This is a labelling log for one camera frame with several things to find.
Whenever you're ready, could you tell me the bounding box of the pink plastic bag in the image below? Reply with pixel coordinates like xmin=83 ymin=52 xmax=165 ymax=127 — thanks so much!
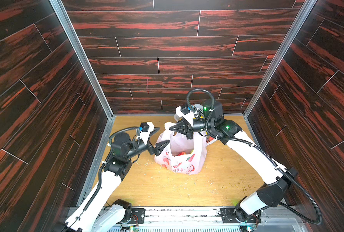
xmin=154 ymin=122 xmax=207 ymax=175

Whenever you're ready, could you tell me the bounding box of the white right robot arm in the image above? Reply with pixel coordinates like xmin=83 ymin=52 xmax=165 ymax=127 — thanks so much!
xmin=170 ymin=100 xmax=297 ymax=223

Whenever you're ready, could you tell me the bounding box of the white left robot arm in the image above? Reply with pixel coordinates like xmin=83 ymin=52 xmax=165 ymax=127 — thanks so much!
xmin=52 ymin=122 xmax=170 ymax=232

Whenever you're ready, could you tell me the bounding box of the white perforated plastic basket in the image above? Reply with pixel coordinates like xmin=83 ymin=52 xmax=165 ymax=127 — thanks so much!
xmin=175 ymin=112 xmax=217 ymax=144

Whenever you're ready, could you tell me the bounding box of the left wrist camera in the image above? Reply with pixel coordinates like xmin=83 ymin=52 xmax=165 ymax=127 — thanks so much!
xmin=139 ymin=122 xmax=155 ymax=145

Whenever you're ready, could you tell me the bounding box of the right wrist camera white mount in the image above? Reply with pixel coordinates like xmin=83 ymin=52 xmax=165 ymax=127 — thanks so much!
xmin=176 ymin=104 xmax=203 ymax=126

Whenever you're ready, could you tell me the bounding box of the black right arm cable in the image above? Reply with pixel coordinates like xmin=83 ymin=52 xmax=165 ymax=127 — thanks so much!
xmin=186 ymin=88 xmax=323 ymax=225

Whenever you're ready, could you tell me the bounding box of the metal base rail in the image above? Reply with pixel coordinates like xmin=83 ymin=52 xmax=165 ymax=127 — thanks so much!
xmin=107 ymin=206 xmax=309 ymax=232

